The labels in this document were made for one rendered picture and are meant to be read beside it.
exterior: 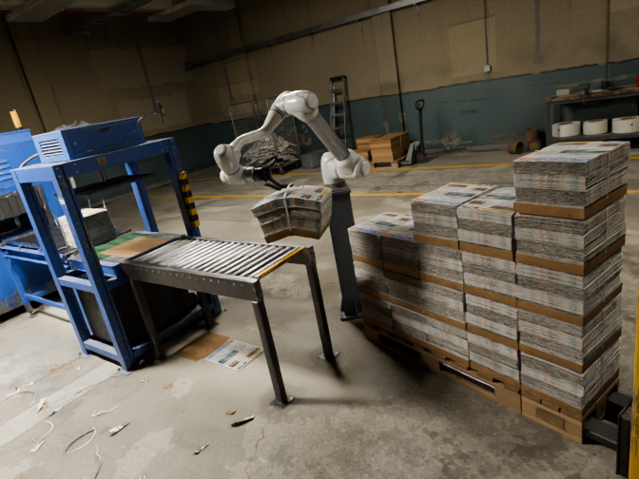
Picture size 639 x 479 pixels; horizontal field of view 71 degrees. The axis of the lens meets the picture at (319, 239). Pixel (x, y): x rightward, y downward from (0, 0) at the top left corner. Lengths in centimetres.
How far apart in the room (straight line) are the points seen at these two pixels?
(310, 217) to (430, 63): 735
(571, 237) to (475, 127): 746
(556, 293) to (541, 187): 46
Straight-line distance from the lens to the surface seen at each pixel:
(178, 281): 298
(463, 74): 934
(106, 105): 1216
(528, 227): 208
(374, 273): 288
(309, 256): 279
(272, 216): 253
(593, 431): 248
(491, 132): 930
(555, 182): 198
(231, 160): 253
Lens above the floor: 171
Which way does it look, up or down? 18 degrees down
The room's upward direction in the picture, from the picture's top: 11 degrees counter-clockwise
